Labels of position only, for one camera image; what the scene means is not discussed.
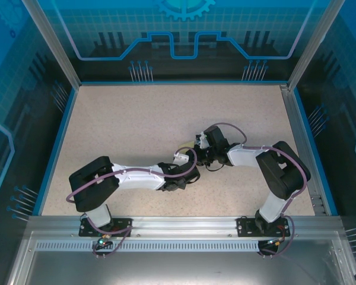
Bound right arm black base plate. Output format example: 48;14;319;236
236;216;291;238

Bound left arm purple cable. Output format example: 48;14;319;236
65;150;196;259

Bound blue table edge strip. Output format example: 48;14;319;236
293;87;339;216
32;87;78;217

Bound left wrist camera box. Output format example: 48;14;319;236
173;149;191;163

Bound aluminium side rail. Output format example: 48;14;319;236
280;84;329;216

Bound cable connector with green light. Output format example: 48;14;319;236
95;233;113;248

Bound slotted grey cable duct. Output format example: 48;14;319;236
35;240;263;252

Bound grey metal panel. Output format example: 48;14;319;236
5;231;356;285

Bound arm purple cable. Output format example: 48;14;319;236
203;122;309;259
65;150;196;259

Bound cable connector with orange wires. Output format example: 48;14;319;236
263;236;287;248

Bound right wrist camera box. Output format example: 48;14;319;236
195;131;211;148

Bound aluminium frame post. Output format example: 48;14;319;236
21;0;82;89
287;0;347;91

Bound aluminium mounting rail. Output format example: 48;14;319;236
28;216;342;237

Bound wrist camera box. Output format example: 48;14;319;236
195;131;211;148
173;149;191;163

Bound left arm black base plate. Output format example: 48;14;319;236
78;217;134;238

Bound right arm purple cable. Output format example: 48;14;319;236
203;122;309;259

